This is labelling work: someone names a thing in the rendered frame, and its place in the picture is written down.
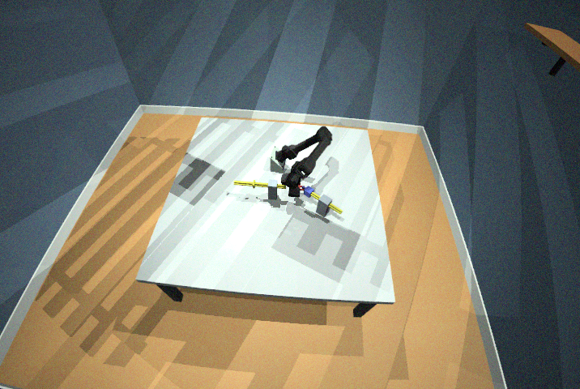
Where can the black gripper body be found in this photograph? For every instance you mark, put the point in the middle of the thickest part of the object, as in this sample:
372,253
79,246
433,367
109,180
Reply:
295,192

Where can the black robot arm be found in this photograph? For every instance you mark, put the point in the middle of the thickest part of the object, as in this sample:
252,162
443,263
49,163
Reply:
307,164

